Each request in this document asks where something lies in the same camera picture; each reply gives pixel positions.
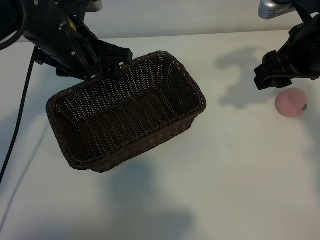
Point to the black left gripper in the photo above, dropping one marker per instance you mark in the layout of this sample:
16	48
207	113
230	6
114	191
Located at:
62	55

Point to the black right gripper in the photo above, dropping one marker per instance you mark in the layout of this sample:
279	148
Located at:
305	52

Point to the pink peach with green leaf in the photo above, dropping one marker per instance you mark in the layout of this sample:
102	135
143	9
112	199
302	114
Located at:
290	102

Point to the dark brown woven basket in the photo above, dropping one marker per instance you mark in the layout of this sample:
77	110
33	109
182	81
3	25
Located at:
120	117

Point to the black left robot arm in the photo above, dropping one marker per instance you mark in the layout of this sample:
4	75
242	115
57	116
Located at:
37	15

